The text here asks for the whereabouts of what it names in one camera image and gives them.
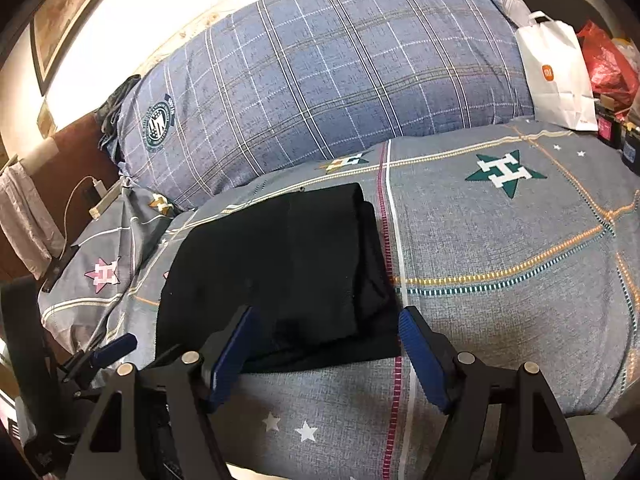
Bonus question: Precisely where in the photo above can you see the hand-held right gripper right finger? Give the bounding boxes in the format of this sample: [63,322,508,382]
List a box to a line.
[397,305,586,480]

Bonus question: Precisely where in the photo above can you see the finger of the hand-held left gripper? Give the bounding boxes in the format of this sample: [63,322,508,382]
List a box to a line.
[62,332,139,387]

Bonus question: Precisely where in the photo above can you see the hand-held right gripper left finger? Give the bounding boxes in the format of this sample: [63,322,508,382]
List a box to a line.
[65,304,260,480]

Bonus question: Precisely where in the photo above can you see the black pants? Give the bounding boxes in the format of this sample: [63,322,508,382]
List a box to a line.
[155,182,403,373]

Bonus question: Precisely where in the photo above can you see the black phone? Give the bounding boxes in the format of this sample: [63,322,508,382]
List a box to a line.
[42,246,81,293]

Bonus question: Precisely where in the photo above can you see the grey star-print pillow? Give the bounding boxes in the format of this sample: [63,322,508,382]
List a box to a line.
[40,185,201,356]

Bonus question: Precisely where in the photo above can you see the grey star-print bedsheet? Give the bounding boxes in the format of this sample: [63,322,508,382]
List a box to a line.
[120,115,640,480]

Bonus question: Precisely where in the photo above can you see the grey hanging cloth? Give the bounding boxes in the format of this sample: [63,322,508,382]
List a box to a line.
[0,160,68,281]

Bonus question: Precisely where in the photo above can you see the white charger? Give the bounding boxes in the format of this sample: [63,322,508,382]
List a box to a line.
[89,179,125,221]

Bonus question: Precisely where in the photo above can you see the white paper roll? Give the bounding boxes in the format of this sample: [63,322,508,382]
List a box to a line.
[19,139,58,173]

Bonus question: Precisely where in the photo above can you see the dark cloth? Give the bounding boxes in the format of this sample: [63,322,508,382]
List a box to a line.
[95,75,143,141]

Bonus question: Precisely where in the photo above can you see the blue plaid pillow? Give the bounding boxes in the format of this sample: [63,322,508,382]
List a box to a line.
[100,0,536,211]

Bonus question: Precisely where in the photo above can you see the white paper bag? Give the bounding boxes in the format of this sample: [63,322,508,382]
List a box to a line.
[515,10,600,132]

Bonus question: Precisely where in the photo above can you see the red plastic bag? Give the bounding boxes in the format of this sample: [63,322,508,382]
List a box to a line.
[576,20,640,107]

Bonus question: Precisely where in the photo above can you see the white cable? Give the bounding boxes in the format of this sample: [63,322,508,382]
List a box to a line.
[62,175,98,256]

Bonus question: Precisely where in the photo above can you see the framed wall picture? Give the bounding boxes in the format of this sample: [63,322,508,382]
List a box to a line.
[30,0,128,97]

